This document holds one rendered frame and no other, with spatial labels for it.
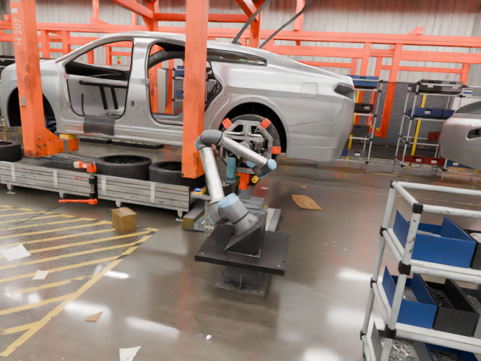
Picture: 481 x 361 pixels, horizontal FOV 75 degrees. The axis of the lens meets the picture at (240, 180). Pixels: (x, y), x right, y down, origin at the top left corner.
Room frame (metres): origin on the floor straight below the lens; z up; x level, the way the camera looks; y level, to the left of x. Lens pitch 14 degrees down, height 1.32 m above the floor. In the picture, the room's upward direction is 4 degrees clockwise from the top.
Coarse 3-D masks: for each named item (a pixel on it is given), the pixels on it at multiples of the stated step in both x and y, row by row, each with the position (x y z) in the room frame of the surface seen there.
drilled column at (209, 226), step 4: (208, 200) 2.77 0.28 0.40; (208, 204) 2.77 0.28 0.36; (208, 208) 2.77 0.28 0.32; (208, 212) 2.77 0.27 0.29; (208, 216) 2.77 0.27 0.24; (208, 220) 2.77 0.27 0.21; (208, 224) 2.77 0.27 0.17; (212, 224) 2.76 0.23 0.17; (208, 228) 2.77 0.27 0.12; (212, 228) 2.76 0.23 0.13; (204, 232) 2.78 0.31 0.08; (208, 232) 2.77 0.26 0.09; (204, 236) 2.78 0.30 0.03
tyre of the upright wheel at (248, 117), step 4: (240, 116) 3.36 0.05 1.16; (244, 116) 3.35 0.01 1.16; (248, 116) 3.34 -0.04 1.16; (252, 116) 3.33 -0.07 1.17; (256, 116) 3.36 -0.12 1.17; (260, 116) 3.47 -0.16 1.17; (232, 120) 3.38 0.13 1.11; (248, 120) 3.34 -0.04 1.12; (252, 120) 3.33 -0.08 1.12; (256, 120) 3.32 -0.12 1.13; (260, 120) 3.31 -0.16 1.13; (272, 124) 3.48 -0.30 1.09; (224, 128) 3.39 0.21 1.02; (268, 128) 3.29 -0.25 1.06; (272, 128) 3.29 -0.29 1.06; (268, 132) 3.29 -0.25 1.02; (272, 132) 3.28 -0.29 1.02; (272, 136) 3.28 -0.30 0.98; (276, 136) 3.29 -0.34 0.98; (276, 140) 3.28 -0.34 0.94; (276, 144) 3.27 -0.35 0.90; (280, 144) 3.45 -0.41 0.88; (220, 156) 3.40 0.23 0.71; (272, 156) 3.28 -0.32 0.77; (276, 156) 3.29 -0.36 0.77; (224, 160) 3.39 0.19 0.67
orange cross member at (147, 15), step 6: (114, 0) 5.10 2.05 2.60; (120, 0) 5.20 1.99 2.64; (126, 0) 5.35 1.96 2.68; (132, 0) 5.52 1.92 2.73; (126, 6) 5.41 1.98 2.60; (132, 6) 5.52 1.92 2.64; (138, 6) 5.69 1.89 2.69; (144, 6) 5.87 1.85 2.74; (138, 12) 5.71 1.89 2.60; (144, 12) 5.87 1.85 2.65; (150, 12) 6.09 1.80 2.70; (144, 18) 5.97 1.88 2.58; (150, 18) 6.09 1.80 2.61
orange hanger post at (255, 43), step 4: (256, 8) 5.78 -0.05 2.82; (260, 12) 5.77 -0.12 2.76; (260, 16) 5.77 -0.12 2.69; (260, 20) 5.79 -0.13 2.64; (256, 24) 5.78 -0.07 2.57; (260, 24) 5.82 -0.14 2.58; (252, 28) 5.79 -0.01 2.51; (256, 28) 5.78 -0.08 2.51; (260, 28) 5.84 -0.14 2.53; (252, 32) 5.79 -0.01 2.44; (256, 32) 5.77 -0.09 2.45; (260, 32) 5.87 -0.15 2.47; (252, 36) 5.79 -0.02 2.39; (256, 36) 5.77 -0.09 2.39; (260, 36) 5.90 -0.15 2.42; (252, 40) 5.79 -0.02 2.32; (256, 40) 5.77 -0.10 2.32; (252, 44) 5.79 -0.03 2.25; (256, 44) 5.77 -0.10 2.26; (256, 48) 5.77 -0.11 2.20
